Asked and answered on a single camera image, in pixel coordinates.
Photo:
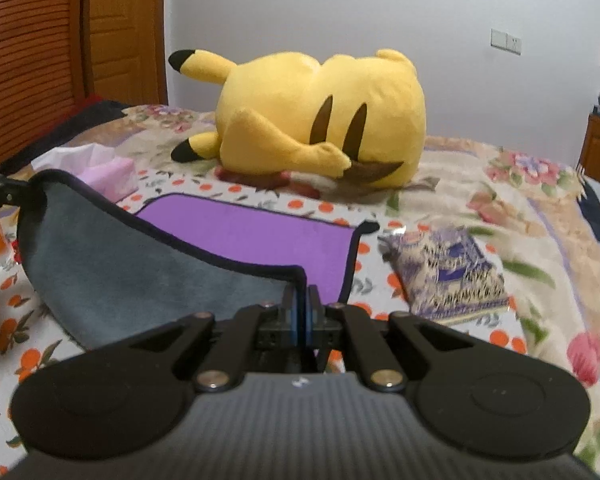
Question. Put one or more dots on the grey and purple towel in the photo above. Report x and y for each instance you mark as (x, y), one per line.
(120, 265)

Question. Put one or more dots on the white wall switch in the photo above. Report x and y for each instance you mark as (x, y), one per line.
(506, 41)

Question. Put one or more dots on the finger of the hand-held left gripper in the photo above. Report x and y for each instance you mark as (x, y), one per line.
(0, 190)

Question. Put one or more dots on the dark blanket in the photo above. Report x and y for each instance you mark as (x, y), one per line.
(65, 130)

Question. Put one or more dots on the yellow plush toy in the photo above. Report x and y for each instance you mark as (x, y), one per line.
(290, 115)

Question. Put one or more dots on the pink tissue pack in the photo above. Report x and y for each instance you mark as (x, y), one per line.
(105, 172)

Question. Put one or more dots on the beige floral blanket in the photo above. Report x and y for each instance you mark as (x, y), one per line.
(530, 210)

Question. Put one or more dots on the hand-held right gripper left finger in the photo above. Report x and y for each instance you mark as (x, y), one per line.
(292, 313)

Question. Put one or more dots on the wooden slatted headboard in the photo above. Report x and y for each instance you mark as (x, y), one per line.
(25, 55)

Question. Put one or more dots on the wooden door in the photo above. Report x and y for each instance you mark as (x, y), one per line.
(122, 25)

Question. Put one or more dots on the purple patterned packet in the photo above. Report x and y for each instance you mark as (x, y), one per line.
(450, 270)

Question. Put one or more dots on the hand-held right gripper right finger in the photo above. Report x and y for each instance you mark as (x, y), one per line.
(311, 313)

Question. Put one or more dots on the white orange-flowered bed sheet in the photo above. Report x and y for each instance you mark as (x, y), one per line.
(10, 340)

